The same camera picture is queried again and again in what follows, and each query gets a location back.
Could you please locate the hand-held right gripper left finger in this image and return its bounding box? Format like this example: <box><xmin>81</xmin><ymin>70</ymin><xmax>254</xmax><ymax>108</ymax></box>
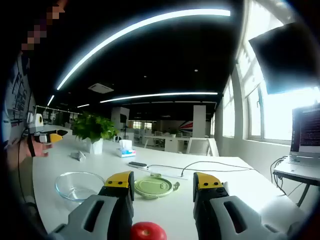
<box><xmin>48</xmin><ymin>171</ymin><xmax>136</xmax><ymax>240</ymax></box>

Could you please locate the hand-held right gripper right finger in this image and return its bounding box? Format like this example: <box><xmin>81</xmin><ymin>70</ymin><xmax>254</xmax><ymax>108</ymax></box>
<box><xmin>192</xmin><ymin>171</ymin><xmax>288</xmax><ymax>240</ymax></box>

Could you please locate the glass food storage container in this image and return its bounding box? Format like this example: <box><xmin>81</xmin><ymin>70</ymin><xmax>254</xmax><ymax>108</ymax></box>
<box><xmin>55</xmin><ymin>171</ymin><xmax>106</xmax><ymax>204</ymax></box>

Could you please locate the red apple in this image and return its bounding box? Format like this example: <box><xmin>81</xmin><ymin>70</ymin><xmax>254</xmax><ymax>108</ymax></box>
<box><xmin>129</xmin><ymin>221</ymin><xmax>168</xmax><ymax>240</ymax></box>

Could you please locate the green plate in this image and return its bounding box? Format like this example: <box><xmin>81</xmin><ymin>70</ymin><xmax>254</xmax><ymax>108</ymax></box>
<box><xmin>133</xmin><ymin>174</ymin><xmax>181</xmax><ymax>200</ymax></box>

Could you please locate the white tabletop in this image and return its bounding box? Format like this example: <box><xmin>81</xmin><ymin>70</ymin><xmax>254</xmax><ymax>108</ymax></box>
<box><xmin>32</xmin><ymin>138</ymin><xmax>309</xmax><ymax>240</ymax></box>

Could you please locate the person's printed shirt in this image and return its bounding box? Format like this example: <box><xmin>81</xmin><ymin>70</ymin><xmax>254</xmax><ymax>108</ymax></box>
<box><xmin>3</xmin><ymin>56</ymin><xmax>35</xmax><ymax>127</ymax></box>

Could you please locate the green potted plant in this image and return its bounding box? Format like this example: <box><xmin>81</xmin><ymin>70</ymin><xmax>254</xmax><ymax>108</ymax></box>
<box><xmin>71</xmin><ymin>111</ymin><xmax>120</xmax><ymax>145</ymax></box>

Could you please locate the white plant pot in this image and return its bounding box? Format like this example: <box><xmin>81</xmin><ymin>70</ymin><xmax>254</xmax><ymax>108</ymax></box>
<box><xmin>86</xmin><ymin>138</ymin><xmax>104</xmax><ymax>155</ymax></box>

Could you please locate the ceiling air vent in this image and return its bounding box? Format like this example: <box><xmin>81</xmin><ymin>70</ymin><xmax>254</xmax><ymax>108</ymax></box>
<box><xmin>87</xmin><ymin>82</ymin><xmax>115</xmax><ymax>95</ymax></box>

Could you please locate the white laptop stand table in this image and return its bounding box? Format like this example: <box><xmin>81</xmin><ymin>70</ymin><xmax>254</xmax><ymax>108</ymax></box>
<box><xmin>272</xmin><ymin>169</ymin><xmax>320</xmax><ymax>209</ymax></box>

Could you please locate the tissue box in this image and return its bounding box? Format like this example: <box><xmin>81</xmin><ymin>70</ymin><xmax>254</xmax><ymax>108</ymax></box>
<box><xmin>115</xmin><ymin>139</ymin><xmax>137</xmax><ymax>158</ymax></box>

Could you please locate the white office chair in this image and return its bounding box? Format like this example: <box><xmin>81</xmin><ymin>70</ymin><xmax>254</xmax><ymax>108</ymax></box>
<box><xmin>185</xmin><ymin>137</ymin><xmax>220</xmax><ymax>157</ymax></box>

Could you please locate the open laptop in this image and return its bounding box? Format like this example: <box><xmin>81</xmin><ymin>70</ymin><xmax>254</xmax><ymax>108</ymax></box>
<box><xmin>273</xmin><ymin>103</ymin><xmax>320</xmax><ymax>181</ymax></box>

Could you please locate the long ceiling light strip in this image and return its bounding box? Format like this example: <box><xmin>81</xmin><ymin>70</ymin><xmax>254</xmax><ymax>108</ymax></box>
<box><xmin>56</xmin><ymin>9</ymin><xmax>232</xmax><ymax>91</ymax></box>
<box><xmin>99</xmin><ymin>91</ymin><xmax>219</xmax><ymax>104</ymax></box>

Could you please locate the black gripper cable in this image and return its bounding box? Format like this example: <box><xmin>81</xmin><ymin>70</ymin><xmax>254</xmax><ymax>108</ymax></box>
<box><xmin>16</xmin><ymin>134</ymin><xmax>28</xmax><ymax>203</ymax></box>

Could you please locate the bundle of black cables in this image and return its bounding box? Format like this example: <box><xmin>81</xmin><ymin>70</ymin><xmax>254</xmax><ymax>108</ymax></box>
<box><xmin>270</xmin><ymin>155</ymin><xmax>292</xmax><ymax>197</ymax></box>

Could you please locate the grey power cable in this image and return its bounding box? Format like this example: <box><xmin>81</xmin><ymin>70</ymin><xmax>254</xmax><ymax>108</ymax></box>
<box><xmin>180</xmin><ymin>161</ymin><xmax>255</xmax><ymax>177</ymax></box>

